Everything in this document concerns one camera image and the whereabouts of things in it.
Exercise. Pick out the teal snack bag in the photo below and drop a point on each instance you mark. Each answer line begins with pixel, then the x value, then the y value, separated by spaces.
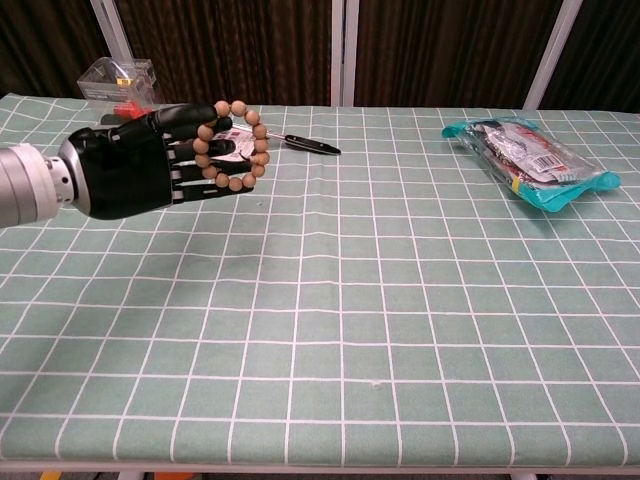
pixel 530 160

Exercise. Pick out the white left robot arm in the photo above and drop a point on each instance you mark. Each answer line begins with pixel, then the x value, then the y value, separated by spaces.
pixel 25 185

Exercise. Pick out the clear plastic box, red contents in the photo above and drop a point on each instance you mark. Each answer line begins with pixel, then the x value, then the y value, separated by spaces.
pixel 120 80

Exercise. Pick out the upright aluminium partition post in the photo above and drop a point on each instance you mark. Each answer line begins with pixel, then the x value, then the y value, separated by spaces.
pixel 344 50

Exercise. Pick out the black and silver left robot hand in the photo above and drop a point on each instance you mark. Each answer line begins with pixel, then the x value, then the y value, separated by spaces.
pixel 125 170

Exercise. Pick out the red white calculator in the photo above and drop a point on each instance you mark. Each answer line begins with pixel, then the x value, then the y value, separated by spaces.
pixel 241 147

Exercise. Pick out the slanted aluminium partition post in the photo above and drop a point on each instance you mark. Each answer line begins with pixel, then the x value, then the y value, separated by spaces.
pixel 552 55
pixel 112 30

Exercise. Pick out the green checked tablecloth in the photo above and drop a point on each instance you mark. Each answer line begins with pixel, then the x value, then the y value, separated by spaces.
pixel 350 300

